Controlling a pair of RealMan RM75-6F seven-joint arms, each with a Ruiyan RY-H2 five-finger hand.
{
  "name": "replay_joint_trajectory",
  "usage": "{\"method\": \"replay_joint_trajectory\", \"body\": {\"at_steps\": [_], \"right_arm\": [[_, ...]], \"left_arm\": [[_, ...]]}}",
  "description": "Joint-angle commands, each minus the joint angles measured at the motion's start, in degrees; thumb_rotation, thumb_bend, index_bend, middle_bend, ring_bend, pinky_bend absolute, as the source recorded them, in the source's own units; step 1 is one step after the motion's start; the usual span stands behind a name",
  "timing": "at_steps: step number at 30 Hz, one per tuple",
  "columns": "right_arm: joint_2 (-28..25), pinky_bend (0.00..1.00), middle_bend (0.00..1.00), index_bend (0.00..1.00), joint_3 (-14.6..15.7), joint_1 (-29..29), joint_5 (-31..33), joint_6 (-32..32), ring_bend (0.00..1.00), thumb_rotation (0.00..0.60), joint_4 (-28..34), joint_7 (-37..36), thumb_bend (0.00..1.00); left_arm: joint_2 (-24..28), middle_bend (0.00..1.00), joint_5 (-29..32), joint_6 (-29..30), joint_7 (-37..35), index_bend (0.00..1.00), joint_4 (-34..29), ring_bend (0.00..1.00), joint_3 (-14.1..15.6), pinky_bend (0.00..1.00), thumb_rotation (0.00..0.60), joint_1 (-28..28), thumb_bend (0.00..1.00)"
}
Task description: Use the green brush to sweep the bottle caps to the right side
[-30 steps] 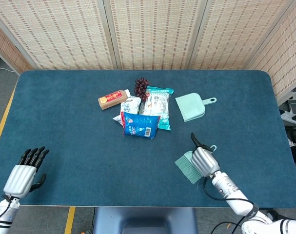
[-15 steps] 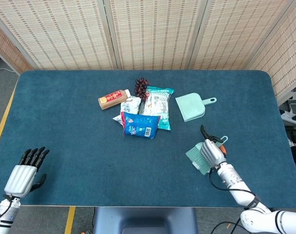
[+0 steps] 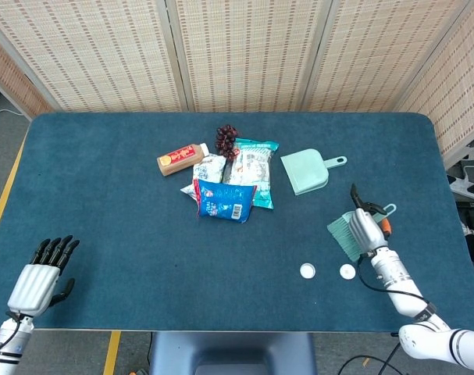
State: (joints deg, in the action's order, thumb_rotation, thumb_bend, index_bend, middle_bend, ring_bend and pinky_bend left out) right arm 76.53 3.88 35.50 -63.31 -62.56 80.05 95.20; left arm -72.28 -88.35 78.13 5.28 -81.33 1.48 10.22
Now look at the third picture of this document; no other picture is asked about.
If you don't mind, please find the blue snack bag with barcode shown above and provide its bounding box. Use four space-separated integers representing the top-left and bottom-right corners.
192 178 258 224

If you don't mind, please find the blue felt table mat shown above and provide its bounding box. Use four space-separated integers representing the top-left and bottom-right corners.
0 112 474 333

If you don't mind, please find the brown drink bottle red label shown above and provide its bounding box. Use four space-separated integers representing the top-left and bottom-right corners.
156 142 211 177

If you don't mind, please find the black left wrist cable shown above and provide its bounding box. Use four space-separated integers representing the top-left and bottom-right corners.
0 310 23 359

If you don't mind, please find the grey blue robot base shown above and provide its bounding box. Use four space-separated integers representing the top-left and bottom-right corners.
148 331 318 375

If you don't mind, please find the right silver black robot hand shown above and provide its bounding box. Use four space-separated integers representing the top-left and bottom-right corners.
347 183 392 257

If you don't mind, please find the teal and white snack bag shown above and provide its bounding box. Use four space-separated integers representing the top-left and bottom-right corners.
222 137 280 210

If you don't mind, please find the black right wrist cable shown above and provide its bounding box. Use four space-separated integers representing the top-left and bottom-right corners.
355 252 437 313

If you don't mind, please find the woven bamboo screen panel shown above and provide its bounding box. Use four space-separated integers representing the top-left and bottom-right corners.
0 30 54 118
166 0 333 114
392 0 474 169
302 0 472 114
0 0 189 114

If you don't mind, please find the dark red grape bunch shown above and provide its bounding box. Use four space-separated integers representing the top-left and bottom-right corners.
215 124 240 160

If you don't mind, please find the white crumpled snack bag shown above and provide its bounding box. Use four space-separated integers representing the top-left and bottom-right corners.
180 153 227 201

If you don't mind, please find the mint green dustpan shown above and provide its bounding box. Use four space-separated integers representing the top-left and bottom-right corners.
280 148 348 196

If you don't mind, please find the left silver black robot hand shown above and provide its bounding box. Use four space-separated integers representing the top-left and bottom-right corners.
6 234 80 316

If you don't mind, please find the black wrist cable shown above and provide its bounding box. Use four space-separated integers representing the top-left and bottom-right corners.
0 310 23 359
355 252 437 313

